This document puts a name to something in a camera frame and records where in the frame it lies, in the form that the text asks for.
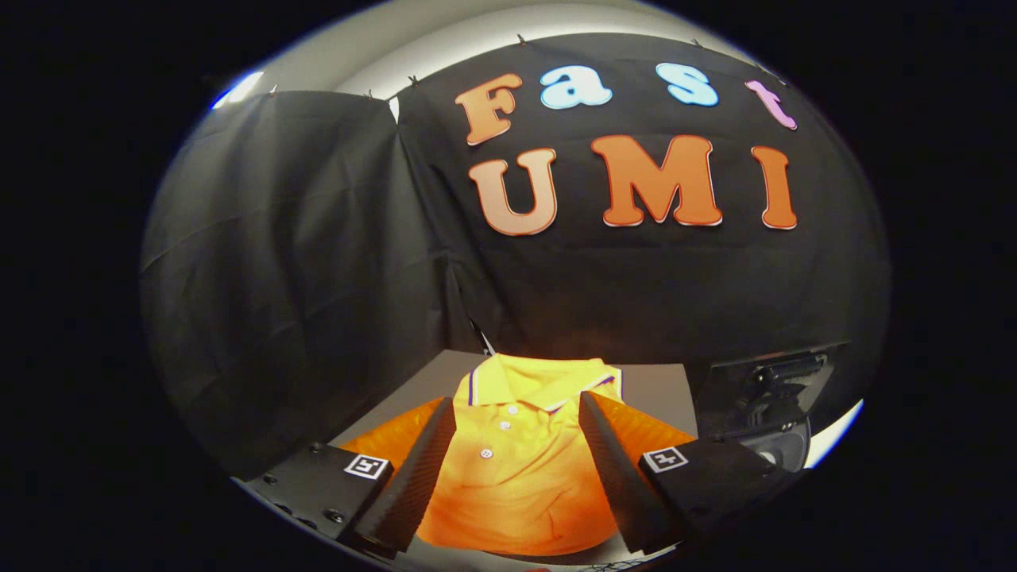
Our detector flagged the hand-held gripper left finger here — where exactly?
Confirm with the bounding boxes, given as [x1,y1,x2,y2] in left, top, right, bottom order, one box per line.
[237,396,458,555]

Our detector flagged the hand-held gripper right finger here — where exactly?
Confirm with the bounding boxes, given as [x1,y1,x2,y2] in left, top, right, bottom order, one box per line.
[578,391,802,555]

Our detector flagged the orange polo shirt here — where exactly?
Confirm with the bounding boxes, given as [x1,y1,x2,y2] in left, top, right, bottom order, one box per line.
[416,354,625,557]

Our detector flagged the dark washing machine lid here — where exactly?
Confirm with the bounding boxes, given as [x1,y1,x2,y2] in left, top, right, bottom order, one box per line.
[695,342,849,442]

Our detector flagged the grey washing machine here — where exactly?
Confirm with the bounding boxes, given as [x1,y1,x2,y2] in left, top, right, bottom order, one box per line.
[743,415,813,471]

